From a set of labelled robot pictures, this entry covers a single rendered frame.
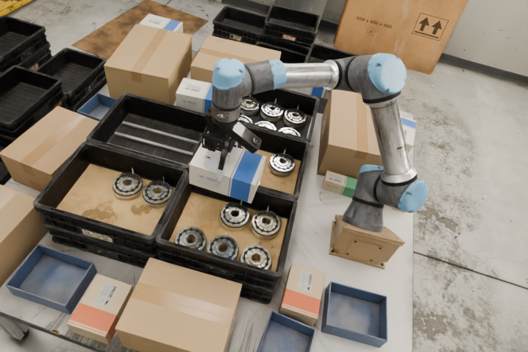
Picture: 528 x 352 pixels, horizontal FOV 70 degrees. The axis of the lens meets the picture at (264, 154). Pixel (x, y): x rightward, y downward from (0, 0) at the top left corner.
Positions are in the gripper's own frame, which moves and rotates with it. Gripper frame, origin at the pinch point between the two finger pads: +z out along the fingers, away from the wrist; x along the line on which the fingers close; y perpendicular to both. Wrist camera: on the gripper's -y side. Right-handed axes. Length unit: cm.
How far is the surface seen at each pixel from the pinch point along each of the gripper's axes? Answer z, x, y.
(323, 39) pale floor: 111, -295, -7
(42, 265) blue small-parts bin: 40, 32, 52
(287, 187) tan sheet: 28.0, -22.0, -18.4
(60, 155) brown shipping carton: 24, -2, 64
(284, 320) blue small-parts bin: 37, 24, -30
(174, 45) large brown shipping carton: 20, -82, 57
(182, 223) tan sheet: 27.8, 7.4, 12.1
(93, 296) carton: 33, 37, 28
